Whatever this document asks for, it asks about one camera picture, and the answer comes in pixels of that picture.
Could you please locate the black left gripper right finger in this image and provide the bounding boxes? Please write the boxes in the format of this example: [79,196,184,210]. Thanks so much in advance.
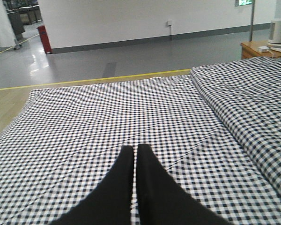
[136,144,228,225]

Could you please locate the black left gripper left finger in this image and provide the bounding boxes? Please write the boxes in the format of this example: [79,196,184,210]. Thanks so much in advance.
[51,146,134,225]

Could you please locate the checkered gingham bed sheet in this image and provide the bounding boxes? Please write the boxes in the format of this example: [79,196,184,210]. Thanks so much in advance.
[0,75,281,225]

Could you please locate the checkered gingham folded quilt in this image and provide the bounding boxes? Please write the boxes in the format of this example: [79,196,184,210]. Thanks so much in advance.
[191,57,281,197]

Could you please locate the wooden nightstand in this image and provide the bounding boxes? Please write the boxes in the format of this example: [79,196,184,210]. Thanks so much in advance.
[240,40,281,59]

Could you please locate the red cabinet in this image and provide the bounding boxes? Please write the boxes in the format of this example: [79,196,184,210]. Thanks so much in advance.
[37,25,52,54]

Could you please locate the white charger adapter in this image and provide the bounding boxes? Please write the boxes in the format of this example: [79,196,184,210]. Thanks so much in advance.
[258,46,269,53]

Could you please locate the white cylindrical speaker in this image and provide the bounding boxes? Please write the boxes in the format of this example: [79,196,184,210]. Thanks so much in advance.
[268,18,281,45]

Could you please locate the green exit sign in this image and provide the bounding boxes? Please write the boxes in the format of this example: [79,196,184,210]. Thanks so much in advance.
[235,0,253,7]

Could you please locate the white wall socket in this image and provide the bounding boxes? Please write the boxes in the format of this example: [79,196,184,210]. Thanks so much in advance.
[167,20,173,26]

